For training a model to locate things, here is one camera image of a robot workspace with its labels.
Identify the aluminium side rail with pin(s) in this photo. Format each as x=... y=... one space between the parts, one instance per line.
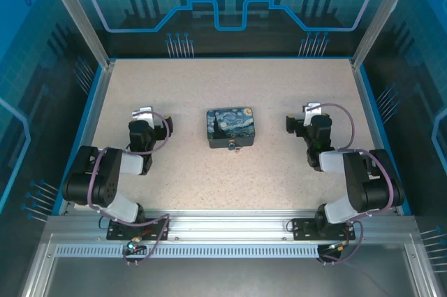
x=375 y=136
x=89 y=136

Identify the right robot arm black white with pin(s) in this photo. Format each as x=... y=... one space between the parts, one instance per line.
x=356 y=178

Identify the small brass padlock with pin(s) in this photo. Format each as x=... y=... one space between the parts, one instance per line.
x=230 y=145

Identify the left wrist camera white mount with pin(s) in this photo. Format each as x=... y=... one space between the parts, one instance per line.
x=146 y=115

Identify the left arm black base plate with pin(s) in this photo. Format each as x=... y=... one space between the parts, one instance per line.
x=118 y=232

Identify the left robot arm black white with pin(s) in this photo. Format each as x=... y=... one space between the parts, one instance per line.
x=104 y=185

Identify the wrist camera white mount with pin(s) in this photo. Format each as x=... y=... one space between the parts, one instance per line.
x=309 y=115
x=146 y=115

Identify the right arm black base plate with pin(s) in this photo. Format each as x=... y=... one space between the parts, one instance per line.
x=304 y=229

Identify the aluminium front rail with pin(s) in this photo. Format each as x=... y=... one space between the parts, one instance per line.
x=227 y=227

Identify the aluminium corner post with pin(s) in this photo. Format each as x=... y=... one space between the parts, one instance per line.
x=380 y=14
x=80 y=17

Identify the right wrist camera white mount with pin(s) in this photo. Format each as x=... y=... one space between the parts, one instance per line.
x=309 y=115

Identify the starry night tin box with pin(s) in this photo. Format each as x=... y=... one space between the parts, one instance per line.
x=232 y=125

